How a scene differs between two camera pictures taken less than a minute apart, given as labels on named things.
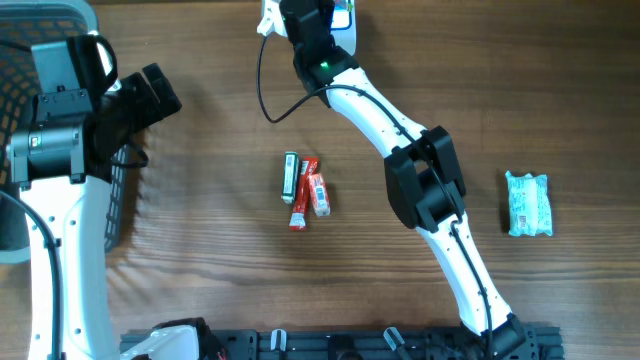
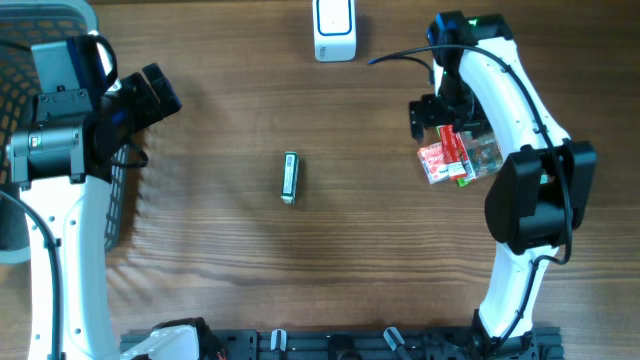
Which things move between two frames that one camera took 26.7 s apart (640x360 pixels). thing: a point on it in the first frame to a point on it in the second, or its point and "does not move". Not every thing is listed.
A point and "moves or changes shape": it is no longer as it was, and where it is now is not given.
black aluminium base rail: x=367 y=344 does not move
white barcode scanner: x=343 y=26 does not move
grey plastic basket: x=22 y=23 does not move
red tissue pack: x=320 y=195 moves or changes shape
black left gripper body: x=137 y=105 does not move
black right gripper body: x=324 y=11 to x=452 y=106
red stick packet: x=300 y=207 to x=453 y=149
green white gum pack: x=290 y=177 does not move
